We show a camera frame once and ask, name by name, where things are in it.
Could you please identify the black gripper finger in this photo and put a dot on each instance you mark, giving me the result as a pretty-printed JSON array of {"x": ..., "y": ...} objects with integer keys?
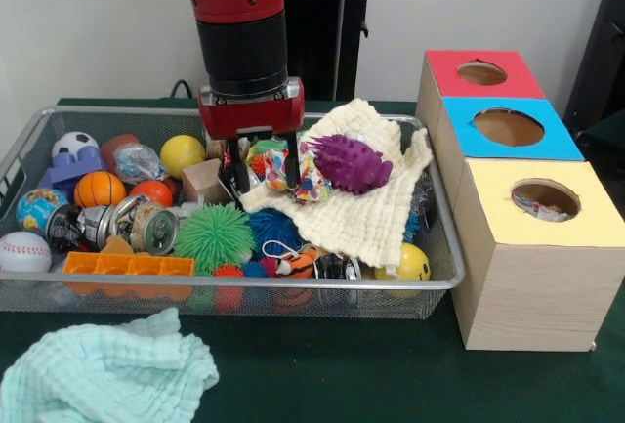
[
  {"x": 291, "y": 164},
  {"x": 239, "y": 169}
]

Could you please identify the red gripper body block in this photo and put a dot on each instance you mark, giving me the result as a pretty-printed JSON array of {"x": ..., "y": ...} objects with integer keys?
[{"x": 254, "y": 115}]

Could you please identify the colourful dotted cloth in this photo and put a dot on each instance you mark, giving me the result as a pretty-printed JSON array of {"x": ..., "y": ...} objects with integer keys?
[{"x": 312, "y": 183}]

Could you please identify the purple spiky hedgehog toy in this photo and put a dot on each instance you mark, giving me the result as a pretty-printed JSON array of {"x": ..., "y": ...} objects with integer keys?
[{"x": 351, "y": 164}]

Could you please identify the cream knitted cloth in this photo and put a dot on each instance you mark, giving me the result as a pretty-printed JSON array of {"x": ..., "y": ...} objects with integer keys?
[{"x": 351, "y": 223}]

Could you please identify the light blue muslin cloth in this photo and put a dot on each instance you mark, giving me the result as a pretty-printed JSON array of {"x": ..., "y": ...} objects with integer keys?
[{"x": 97, "y": 374}]

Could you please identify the multicoloured frayed cloth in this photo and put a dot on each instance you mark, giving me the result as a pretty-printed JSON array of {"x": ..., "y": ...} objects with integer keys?
[{"x": 539, "y": 208}]

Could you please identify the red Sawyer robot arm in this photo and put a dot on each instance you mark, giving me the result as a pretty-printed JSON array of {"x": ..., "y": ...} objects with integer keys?
[{"x": 234, "y": 27}]

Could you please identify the wooden box with three holes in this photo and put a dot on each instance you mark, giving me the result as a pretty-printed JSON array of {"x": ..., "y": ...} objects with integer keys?
[{"x": 537, "y": 296}]

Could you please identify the plain yellow ball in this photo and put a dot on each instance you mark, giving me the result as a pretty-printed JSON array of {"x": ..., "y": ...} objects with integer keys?
[{"x": 183, "y": 155}]

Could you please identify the green spiky ball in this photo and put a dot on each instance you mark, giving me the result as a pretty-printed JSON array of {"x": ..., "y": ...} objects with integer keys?
[{"x": 215, "y": 237}]

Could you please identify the red rubber ball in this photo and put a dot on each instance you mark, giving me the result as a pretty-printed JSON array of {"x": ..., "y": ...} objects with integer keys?
[{"x": 154, "y": 192}]

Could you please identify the orange basketball toy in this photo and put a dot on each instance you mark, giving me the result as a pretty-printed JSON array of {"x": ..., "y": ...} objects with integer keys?
[{"x": 100, "y": 189}]

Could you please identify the orange plastic tray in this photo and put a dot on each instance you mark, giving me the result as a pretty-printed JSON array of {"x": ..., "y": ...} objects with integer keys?
[{"x": 127, "y": 264}]

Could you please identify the yellow smiley ball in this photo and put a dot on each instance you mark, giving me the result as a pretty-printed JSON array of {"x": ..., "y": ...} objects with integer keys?
[{"x": 415, "y": 262}]

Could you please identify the black and white soccer ball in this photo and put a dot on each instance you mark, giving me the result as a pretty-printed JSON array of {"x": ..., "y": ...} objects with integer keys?
[{"x": 75, "y": 142}]

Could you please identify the white baseball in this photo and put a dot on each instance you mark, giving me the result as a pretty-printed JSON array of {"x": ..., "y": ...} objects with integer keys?
[{"x": 22, "y": 252}]

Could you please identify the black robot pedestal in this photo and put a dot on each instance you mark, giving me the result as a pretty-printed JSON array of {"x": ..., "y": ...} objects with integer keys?
[{"x": 317, "y": 27}]

